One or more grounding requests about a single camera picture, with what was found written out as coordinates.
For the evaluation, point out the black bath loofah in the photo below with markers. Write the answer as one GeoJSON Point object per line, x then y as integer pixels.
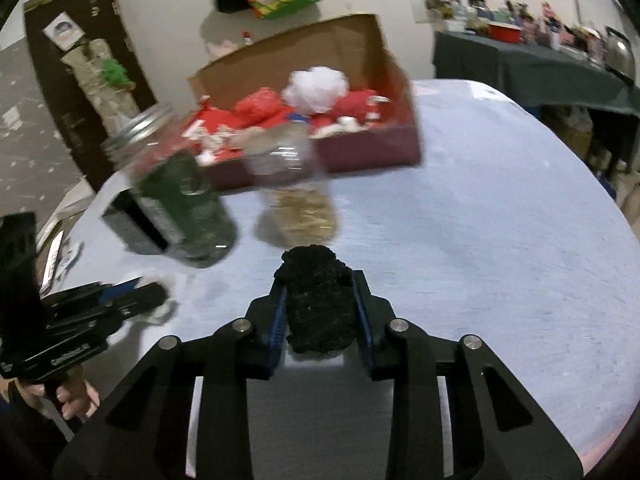
{"type": "Point", "coordinates": [317, 305]}

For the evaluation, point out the red bowl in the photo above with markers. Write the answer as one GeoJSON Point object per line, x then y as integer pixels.
{"type": "Point", "coordinates": [505, 32]}

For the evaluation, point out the red knit cloth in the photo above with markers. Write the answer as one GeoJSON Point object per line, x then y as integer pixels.
{"type": "Point", "coordinates": [357, 105]}

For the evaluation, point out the white cotton ball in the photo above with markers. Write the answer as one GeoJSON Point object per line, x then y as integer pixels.
{"type": "Point", "coordinates": [161, 312]}

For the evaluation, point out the white mesh bath pouf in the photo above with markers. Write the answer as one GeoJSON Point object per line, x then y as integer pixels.
{"type": "Point", "coordinates": [315, 89]}

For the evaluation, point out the clear jar with gold contents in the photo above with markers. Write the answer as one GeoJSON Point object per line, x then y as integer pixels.
{"type": "Point", "coordinates": [295, 185]}

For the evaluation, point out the white door poster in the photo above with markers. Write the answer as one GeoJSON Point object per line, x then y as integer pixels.
{"type": "Point", "coordinates": [62, 30]}

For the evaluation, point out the metal kettle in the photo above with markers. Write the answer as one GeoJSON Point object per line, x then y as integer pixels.
{"type": "Point", "coordinates": [620, 52]}

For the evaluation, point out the dark brown door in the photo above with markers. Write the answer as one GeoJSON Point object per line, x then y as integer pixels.
{"type": "Point", "coordinates": [55, 110]}

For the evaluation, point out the green label glass jar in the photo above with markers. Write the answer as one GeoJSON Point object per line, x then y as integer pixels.
{"type": "Point", "coordinates": [185, 210]}

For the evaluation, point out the red cardboard shoe box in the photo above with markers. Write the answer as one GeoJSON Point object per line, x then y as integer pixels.
{"type": "Point", "coordinates": [370, 150]}

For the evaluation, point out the person's left forearm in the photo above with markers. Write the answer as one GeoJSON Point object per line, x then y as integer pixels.
{"type": "Point", "coordinates": [25, 430]}

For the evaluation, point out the red mesh bath pouf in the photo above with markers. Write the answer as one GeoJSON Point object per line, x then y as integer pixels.
{"type": "Point", "coordinates": [260, 106]}

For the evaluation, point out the green toy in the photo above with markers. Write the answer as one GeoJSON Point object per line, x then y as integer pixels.
{"type": "Point", "coordinates": [116, 72]}

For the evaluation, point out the row of bottles and jars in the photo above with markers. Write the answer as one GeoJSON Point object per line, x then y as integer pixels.
{"type": "Point", "coordinates": [550, 25]}

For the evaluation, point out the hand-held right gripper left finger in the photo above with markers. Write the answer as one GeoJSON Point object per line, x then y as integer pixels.
{"type": "Point", "coordinates": [278, 330]}

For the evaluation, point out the person's left hand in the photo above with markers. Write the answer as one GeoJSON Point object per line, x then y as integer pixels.
{"type": "Point", "coordinates": [77, 400]}

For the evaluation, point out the small red-capped bottle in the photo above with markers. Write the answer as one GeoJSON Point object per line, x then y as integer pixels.
{"type": "Point", "coordinates": [246, 39]}

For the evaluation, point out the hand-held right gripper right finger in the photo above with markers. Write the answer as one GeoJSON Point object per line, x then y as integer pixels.
{"type": "Point", "coordinates": [364, 330]}

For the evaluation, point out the side table with green cloth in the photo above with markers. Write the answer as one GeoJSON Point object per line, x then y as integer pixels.
{"type": "Point", "coordinates": [540, 75]}

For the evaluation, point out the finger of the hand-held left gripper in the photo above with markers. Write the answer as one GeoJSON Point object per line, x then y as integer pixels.
{"type": "Point", "coordinates": [135, 302]}
{"type": "Point", "coordinates": [90, 294]}

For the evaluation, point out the hanging clear plastic bag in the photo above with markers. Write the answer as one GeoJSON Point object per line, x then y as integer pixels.
{"type": "Point", "coordinates": [107, 105]}

